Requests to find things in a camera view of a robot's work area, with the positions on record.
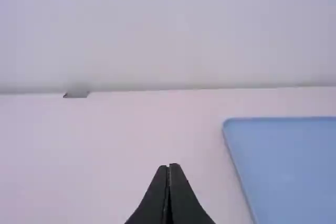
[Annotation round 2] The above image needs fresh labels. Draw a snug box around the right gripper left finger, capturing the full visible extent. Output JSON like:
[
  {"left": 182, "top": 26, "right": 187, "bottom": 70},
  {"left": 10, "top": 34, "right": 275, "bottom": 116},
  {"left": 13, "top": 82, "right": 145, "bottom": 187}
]
[{"left": 124, "top": 165, "right": 169, "bottom": 224}]

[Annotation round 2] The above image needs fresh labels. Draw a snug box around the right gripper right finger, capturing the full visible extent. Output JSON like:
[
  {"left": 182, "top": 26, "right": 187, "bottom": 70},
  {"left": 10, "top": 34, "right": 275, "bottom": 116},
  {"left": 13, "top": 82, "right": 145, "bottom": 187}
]
[{"left": 166, "top": 163, "right": 216, "bottom": 224}]

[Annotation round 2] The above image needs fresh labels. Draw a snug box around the blue mat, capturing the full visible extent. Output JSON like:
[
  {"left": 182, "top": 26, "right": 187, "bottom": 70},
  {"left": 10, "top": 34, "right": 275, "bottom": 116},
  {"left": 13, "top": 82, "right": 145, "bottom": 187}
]
[{"left": 222, "top": 116, "right": 336, "bottom": 224}]

